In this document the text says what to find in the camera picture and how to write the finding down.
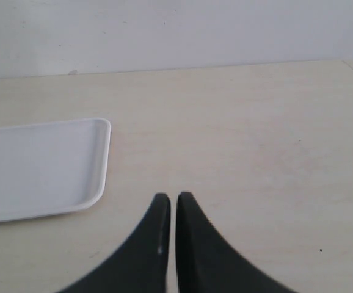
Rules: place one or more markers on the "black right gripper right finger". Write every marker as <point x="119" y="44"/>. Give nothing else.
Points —
<point x="206" y="262"/>

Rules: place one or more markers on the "white rectangular tray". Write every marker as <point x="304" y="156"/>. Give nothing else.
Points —
<point x="52" y="168"/>

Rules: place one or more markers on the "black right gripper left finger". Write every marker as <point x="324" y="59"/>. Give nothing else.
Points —
<point x="140" y="263"/>

